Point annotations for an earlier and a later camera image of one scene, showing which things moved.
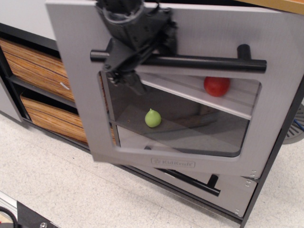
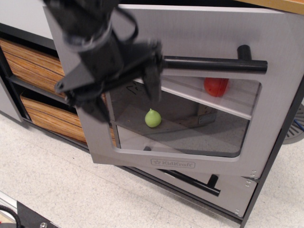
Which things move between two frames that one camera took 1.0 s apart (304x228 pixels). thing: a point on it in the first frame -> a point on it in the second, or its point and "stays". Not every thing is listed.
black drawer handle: x=209 y=187 stays
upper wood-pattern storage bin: x=42 y=71 stays
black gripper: x=137 y=33 -> x=106 y=61
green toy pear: x=152 y=118 stays
